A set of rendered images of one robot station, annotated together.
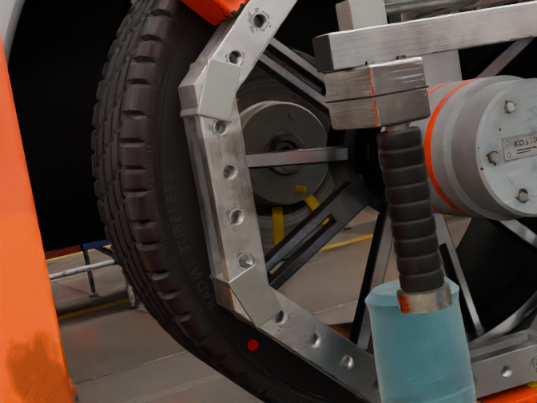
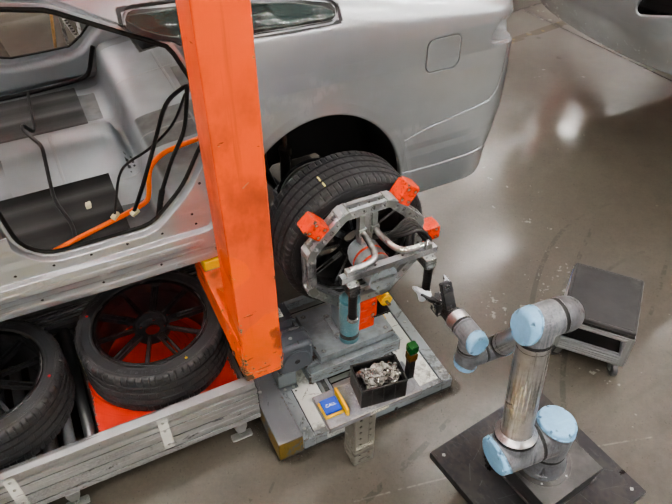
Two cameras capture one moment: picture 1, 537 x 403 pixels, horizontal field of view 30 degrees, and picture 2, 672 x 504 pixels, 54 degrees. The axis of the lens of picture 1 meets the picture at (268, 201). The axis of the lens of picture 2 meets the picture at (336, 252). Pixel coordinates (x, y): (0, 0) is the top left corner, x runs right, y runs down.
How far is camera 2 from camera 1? 2.05 m
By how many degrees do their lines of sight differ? 37
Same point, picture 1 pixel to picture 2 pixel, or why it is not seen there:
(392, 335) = (344, 309)
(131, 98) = (287, 245)
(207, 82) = (310, 256)
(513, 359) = (371, 293)
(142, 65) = (291, 239)
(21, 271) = (274, 319)
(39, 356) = (275, 330)
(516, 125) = (379, 276)
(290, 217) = not seen: hidden behind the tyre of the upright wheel
